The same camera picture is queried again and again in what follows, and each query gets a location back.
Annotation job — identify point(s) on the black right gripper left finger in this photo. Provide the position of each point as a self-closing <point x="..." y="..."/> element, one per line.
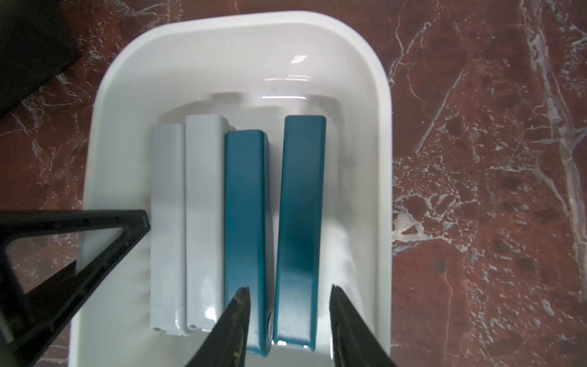
<point x="226" y="343"/>

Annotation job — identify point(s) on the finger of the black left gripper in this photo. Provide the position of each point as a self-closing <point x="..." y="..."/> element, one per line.
<point x="31" y="321"/>

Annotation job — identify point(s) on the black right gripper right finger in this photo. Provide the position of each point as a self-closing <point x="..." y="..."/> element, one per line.
<point x="353" y="342"/>

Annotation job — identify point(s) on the teal block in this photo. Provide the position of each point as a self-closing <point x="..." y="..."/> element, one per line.
<point x="246" y="230"/>
<point x="299" y="231"/>

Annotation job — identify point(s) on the white plastic storage box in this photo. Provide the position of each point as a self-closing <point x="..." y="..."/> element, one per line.
<point x="256" y="70"/>

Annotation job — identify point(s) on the yellow black toolbox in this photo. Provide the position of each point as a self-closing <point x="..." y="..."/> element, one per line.
<point x="36" y="45"/>

